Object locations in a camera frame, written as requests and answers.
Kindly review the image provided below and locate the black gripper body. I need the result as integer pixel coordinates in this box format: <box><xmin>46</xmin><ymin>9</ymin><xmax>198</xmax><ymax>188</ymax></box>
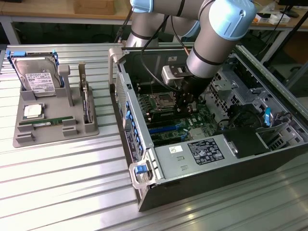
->
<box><xmin>177</xmin><ymin>76</ymin><xmax>214</xmax><ymax>99</ymax></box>

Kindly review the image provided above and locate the green RAM stick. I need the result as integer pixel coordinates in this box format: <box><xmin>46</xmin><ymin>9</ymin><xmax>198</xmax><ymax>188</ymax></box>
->
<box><xmin>150</xmin><ymin>109</ymin><xmax>179</xmax><ymax>120</ymax></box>
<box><xmin>18</xmin><ymin>116</ymin><xmax>74</xmax><ymax>127</ymax></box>

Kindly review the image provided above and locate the green motherboard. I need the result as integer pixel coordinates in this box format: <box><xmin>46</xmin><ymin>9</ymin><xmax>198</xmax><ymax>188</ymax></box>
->
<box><xmin>136</xmin><ymin>80</ymin><xmax>219</xmax><ymax>148</ymax></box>

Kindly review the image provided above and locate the CPU socket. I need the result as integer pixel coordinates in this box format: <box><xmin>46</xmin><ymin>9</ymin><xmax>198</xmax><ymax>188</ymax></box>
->
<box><xmin>149</xmin><ymin>92</ymin><xmax>179</xmax><ymax>109</ymax></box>

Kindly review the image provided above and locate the silver chipset heatsink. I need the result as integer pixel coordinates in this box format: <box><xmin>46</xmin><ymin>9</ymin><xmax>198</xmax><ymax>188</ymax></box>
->
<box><xmin>189</xmin><ymin>128</ymin><xmax>213</xmax><ymax>142</ymax></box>

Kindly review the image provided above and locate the blue expansion slot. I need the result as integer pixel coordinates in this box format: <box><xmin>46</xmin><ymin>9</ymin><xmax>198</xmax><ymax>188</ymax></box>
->
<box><xmin>148</xmin><ymin>123</ymin><xmax>183</xmax><ymax>135</ymax></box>

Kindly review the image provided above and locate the perforated metal drive cage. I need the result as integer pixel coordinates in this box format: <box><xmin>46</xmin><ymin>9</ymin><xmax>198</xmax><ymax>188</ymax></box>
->
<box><xmin>204</xmin><ymin>68</ymin><xmax>241</xmax><ymax>126</ymax></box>

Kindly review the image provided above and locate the grey power supply unit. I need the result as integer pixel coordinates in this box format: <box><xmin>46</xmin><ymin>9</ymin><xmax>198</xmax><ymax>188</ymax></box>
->
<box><xmin>154</xmin><ymin>134</ymin><xmax>239</xmax><ymax>181</ymax></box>

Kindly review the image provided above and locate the black plastic shroud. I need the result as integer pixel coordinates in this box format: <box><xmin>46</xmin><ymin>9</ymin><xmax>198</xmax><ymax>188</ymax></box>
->
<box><xmin>222</xmin><ymin>127</ymin><xmax>271</xmax><ymax>159</ymax></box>

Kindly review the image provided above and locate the silver metal disk bay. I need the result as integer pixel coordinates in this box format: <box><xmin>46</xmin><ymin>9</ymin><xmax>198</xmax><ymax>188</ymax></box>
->
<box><xmin>245</xmin><ymin>88</ymin><xmax>304</xmax><ymax>151</ymax></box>

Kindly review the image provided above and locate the black open PC case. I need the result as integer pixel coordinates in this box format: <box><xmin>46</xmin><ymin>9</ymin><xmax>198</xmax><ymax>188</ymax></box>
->
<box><xmin>108</xmin><ymin>42</ymin><xmax>308</xmax><ymax>212</ymax></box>

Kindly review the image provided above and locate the orange and white box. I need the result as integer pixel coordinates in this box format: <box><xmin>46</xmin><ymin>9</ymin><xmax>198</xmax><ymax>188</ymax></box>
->
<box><xmin>255</xmin><ymin>12</ymin><xmax>271</xmax><ymax>23</ymax></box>

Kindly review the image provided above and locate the graphics card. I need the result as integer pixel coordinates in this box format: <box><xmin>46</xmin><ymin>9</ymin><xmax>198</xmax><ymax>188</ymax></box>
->
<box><xmin>78</xmin><ymin>62</ymin><xmax>94</xmax><ymax>125</ymax></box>

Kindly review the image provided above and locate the black tripod pole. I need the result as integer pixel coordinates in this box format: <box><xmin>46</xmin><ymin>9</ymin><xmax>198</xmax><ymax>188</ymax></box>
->
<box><xmin>261</xmin><ymin>11</ymin><xmax>308</xmax><ymax>68</ymax></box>

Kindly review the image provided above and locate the black monitor stand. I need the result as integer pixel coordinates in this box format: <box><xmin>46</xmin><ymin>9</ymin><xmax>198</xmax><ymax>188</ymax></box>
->
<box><xmin>278</xmin><ymin>0</ymin><xmax>300</xmax><ymax>18</ymax></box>

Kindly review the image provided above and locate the grey parts rack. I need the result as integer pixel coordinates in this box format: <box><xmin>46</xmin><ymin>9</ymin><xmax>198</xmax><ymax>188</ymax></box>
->
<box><xmin>12</xmin><ymin>64</ymin><xmax>101</xmax><ymax>148</ymax></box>

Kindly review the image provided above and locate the silver CPU chip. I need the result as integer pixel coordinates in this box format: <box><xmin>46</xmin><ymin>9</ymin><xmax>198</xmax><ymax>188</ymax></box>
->
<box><xmin>22</xmin><ymin>103</ymin><xmax>46</xmax><ymax>120</ymax></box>

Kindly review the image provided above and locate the wooden workbench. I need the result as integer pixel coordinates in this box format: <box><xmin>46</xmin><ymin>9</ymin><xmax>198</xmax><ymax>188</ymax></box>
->
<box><xmin>0</xmin><ymin>0</ymin><xmax>308</xmax><ymax>32</ymax></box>

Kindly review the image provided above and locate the thin black copper-tipped cable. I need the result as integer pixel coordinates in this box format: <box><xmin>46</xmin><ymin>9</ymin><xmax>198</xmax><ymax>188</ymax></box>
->
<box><xmin>171</xmin><ymin>15</ymin><xmax>193</xmax><ymax>56</ymax></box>

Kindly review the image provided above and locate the thick black looped cable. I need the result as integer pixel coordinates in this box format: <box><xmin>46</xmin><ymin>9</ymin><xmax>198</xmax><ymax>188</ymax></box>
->
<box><xmin>141</xmin><ymin>15</ymin><xmax>180</xmax><ymax>91</ymax></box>

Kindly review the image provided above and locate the blue cable tab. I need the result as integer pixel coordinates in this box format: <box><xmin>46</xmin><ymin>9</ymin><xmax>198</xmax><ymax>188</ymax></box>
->
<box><xmin>263</xmin><ymin>107</ymin><xmax>273</xmax><ymax>126</ymax></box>

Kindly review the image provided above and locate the black cable with metal plug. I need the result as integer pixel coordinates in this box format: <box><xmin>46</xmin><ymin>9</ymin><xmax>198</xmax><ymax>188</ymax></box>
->
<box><xmin>115</xmin><ymin>6</ymin><xmax>134</xmax><ymax>44</ymax></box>

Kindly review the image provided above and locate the hard disk with blue bracket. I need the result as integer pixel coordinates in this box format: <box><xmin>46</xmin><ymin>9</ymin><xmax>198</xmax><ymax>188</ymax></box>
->
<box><xmin>6</xmin><ymin>50</ymin><xmax>65</xmax><ymax>97</ymax></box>

